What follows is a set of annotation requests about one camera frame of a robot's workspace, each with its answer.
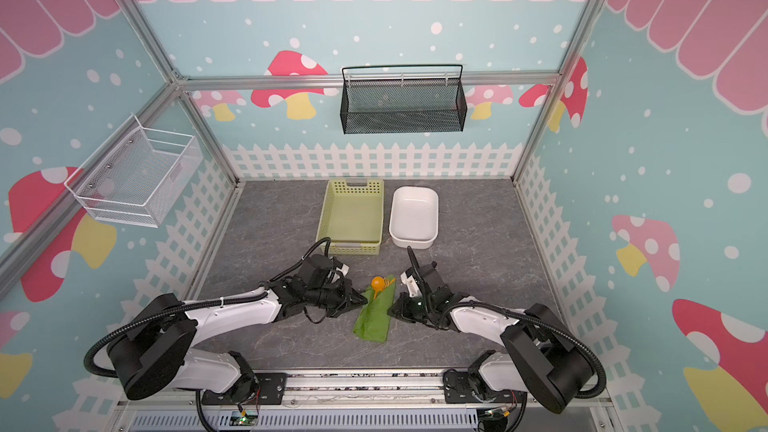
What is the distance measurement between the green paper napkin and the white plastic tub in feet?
0.60

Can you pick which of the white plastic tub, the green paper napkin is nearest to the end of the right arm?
the green paper napkin

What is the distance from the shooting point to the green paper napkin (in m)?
0.83

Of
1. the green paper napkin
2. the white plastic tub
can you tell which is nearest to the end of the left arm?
the green paper napkin

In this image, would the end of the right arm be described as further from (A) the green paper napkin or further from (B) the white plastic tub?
(B) the white plastic tub

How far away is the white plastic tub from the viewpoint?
1.01 metres

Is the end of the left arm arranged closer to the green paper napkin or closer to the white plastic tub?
the green paper napkin
